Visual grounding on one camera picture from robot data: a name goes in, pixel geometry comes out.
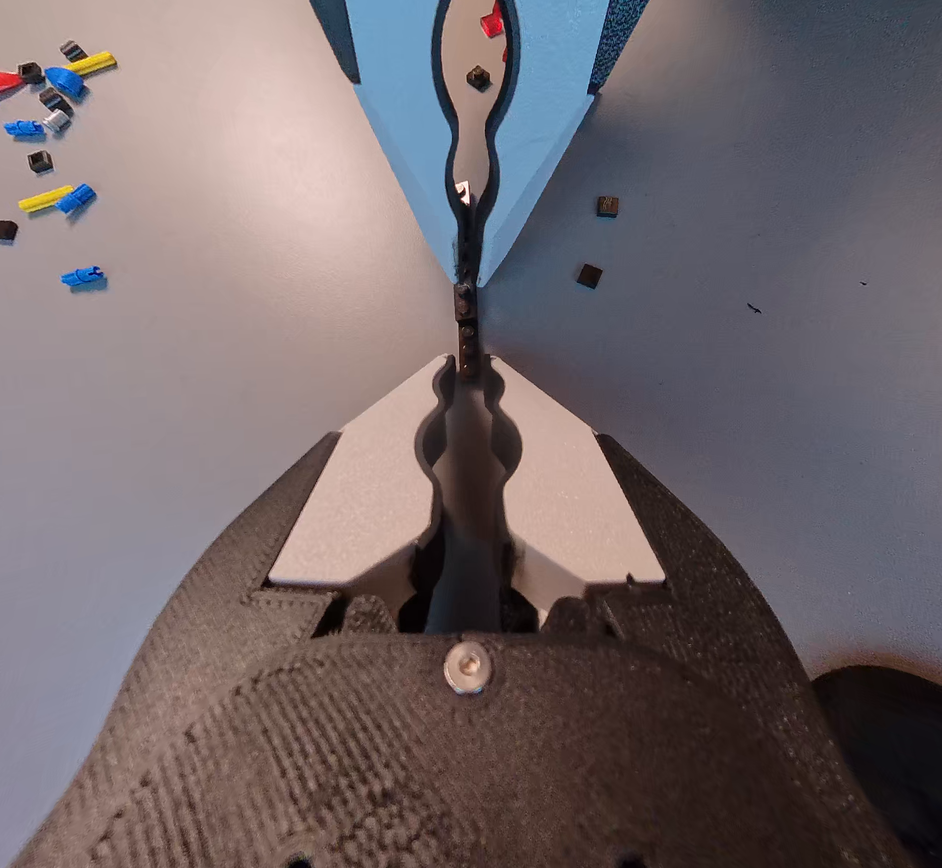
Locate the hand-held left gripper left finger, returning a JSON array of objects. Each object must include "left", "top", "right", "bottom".
[{"left": 268, "top": 355, "right": 456, "bottom": 632}]

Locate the black chair armrest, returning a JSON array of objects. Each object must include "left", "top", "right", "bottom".
[{"left": 812, "top": 665, "right": 942, "bottom": 868}]

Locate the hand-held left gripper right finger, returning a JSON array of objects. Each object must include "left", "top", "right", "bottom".
[{"left": 482, "top": 356, "right": 668, "bottom": 632}]

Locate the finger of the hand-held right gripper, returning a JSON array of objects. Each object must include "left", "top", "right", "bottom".
[
  {"left": 330, "top": 0, "right": 463, "bottom": 285},
  {"left": 475, "top": 0, "right": 631, "bottom": 288}
]

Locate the pile of colourful lego pieces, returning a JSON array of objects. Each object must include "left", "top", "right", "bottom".
[{"left": 0, "top": 38, "right": 119, "bottom": 292}]

